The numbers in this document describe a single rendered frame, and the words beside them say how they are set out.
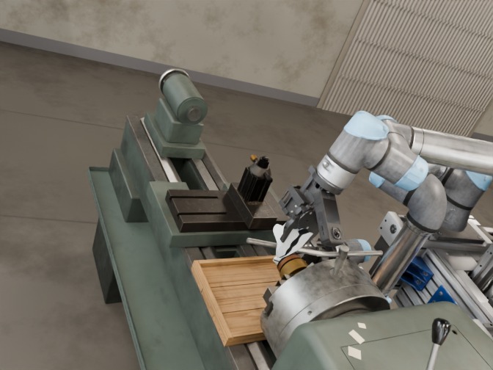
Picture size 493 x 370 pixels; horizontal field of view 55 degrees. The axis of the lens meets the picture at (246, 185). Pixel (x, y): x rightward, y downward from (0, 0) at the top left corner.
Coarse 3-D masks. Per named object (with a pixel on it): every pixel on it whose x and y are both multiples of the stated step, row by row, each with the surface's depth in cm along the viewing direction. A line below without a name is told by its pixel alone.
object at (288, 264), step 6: (282, 258) 135; (288, 258) 134; (294, 258) 134; (300, 258) 134; (282, 264) 134; (288, 264) 132; (294, 264) 132; (300, 264) 132; (306, 264) 133; (282, 270) 133; (288, 270) 131; (294, 270) 130; (300, 270) 131; (282, 276) 133
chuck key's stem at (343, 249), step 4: (340, 248) 110; (344, 248) 110; (348, 248) 110; (340, 252) 110; (344, 252) 109; (340, 256) 110; (344, 256) 110; (336, 260) 112; (340, 260) 111; (344, 260) 111; (336, 264) 112; (340, 264) 112; (336, 268) 113; (340, 268) 113; (336, 272) 114
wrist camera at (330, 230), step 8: (320, 192) 97; (328, 192) 99; (320, 200) 97; (328, 200) 98; (320, 208) 96; (328, 208) 97; (336, 208) 98; (320, 216) 96; (328, 216) 96; (336, 216) 97; (320, 224) 96; (328, 224) 95; (336, 224) 96; (320, 232) 95; (328, 232) 94; (336, 232) 94; (328, 240) 94; (336, 240) 94
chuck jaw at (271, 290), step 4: (284, 276) 129; (288, 276) 129; (292, 276) 130; (280, 280) 126; (284, 280) 127; (276, 284) 127; (280, 284) 125; (268, 288) 122; (272, 288) 123; (276, 288) 123; (268, 292) 122; (272, 292) 121; (264, 296) 123; (268, 296) 122; (264, 300) 123; (268, 300) 122; (268, 304) 119; (272, 304) 118; (268, 308) 119; (272, 308) 118; (268, 312) 119; (268, 316) 119
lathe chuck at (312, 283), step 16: (304, 272) 116; (320, 272) 115; (352, 272) 117; (288, 288) 115; (304, 288) 113; (320, 288) 112; (336, 288) 111; (288, 304) 113; (304, 304) 111; (272, 320) 116; (288, 320) 112; (272, 336) 116
